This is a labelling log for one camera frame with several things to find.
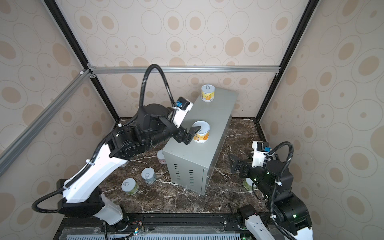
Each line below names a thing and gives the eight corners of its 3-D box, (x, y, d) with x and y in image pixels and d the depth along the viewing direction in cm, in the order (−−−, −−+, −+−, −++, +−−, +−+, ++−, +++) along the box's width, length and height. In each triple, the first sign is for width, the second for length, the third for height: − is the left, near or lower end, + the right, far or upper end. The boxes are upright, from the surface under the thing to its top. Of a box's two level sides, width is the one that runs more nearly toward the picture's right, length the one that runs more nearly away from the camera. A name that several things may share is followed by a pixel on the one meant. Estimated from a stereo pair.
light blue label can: (142, 183, 89) (139, 179, 84) (145, 171, 93) (142, 167, 88) (155, 183, 89) (153, 179, 84) (157, 171, 93) (155, 167, 89)
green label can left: (123, 195, 84) (119, 191, 79) (127, 182, 89) (123, 177, 84) (137, 195, 84) (133, 191, 79) (140, 182, 89) (136, 177, 84)
